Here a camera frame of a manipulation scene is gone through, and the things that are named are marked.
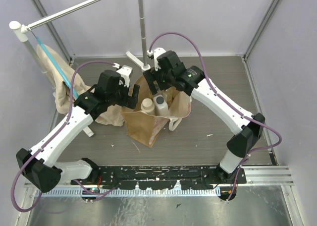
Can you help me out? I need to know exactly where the beige bottle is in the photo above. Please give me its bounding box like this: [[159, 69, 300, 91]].
[[141, 98, 155, 115]]

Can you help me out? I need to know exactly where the white square bottle dark cap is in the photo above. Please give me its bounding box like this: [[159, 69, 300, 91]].
[[153, 95, 168, 117]]

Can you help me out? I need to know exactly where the brown canvas tote bag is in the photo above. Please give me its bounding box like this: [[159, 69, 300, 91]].
[[122, 76, 191, 148]]

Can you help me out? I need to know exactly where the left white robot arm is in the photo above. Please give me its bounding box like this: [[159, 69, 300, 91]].
[[16, 66, 140, 193]]

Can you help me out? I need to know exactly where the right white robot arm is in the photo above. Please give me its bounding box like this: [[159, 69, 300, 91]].
[[142, 48, 265, 183]]

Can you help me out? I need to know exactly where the beige cloth on rack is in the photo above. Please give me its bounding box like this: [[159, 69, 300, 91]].
[[36, 43, 124, 127]]

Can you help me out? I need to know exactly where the teal hanger rod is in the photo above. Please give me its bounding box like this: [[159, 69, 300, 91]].
[[35, 36, 72, 89]]

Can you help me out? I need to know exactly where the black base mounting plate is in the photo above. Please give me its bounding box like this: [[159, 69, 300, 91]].
[[79, 166, 247, 190]]

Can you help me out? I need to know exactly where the white metal clothes rack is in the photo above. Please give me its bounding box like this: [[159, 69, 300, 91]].
[[9, 0, 147, 126]]

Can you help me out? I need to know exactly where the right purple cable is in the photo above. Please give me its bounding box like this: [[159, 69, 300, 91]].
[[148, 32, 282, 202]]

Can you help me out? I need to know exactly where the purple cable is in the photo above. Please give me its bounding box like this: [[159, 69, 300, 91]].
[[11, 60, 119, 213], [148, 32, 282, 202]]

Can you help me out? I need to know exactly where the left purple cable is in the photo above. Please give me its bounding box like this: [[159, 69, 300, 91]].
[[11, 60, 119, 213]]

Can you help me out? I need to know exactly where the aluminium front rail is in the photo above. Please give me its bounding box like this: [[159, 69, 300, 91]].
[[28, 166, 293, 193]]

